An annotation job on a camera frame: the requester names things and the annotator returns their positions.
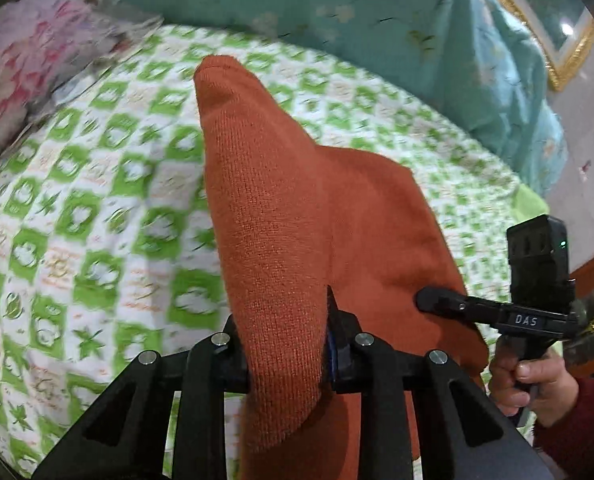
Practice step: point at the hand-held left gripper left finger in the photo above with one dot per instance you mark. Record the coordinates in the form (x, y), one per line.
(232, 360)

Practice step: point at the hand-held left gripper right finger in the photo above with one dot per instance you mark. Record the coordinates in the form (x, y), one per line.
(342, 355)

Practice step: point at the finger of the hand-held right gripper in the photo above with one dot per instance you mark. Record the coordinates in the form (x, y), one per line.
(437, 300)

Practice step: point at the orange knit sweater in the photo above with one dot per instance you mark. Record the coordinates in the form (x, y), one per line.
(277, 210)

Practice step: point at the person's right forearm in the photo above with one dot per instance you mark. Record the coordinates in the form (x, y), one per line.
(582, 425)

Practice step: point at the person's right hand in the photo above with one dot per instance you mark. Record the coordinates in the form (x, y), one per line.
(552, 390)

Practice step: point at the light green cloth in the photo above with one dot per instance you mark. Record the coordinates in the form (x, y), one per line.
(532, 202)

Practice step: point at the green white printed bedsheet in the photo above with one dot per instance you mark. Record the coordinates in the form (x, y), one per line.
(102, 210)

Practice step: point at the teal floral quilt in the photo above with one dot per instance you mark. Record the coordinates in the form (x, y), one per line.
(377, 20)

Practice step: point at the pink floral pillow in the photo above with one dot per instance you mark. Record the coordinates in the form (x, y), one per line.
(37, 60)

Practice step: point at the gold picture frame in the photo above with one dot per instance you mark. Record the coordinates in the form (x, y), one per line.
(572, 60)

